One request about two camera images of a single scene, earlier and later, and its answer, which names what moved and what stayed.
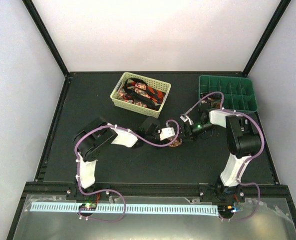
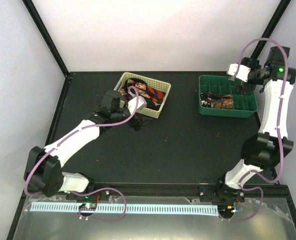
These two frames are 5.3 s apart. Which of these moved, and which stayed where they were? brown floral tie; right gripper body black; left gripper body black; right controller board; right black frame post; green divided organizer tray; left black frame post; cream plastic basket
Moved: right gripper body black; left gripper body black; brown floral tie
Stayed: left black frame post; cream plastic basket; right black frame post; green divided organizer tray; right controller board
